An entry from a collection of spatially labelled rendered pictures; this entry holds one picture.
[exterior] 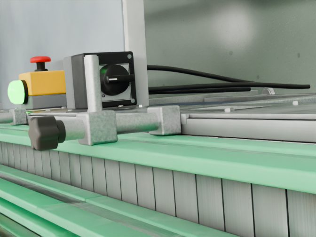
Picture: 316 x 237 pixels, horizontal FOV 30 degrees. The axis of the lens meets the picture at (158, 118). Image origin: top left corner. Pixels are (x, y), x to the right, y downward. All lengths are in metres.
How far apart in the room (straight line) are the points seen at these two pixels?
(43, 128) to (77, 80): 0.39
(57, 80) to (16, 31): 0.33
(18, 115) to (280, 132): 0.59
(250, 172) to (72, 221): 0.28
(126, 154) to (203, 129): 0.09
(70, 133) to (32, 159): 0.46
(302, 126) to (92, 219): 0.24
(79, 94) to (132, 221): 0.34
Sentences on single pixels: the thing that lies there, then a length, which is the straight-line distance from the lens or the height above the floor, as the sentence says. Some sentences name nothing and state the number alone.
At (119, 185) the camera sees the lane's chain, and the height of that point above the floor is 0.88.
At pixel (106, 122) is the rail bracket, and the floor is 0.95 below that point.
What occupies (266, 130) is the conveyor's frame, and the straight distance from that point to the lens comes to 0.43.
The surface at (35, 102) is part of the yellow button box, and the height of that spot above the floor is 0.82.
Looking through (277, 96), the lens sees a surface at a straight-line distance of 1.38.
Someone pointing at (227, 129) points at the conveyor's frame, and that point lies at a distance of 0.46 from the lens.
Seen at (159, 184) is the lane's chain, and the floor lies 0.88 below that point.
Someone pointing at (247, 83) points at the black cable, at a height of 0.51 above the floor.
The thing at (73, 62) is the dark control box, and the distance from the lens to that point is 0.86.
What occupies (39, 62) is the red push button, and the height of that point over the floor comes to 0.79.
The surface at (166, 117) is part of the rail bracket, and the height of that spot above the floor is 0.89.
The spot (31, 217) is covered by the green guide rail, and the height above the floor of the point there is 0.96.
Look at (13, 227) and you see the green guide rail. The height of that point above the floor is 0.90.
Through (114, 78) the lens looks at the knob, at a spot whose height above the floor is 0.81.
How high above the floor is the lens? 1.15
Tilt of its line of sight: 29 degrees down
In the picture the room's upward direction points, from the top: 96 degrees counter-clockwise
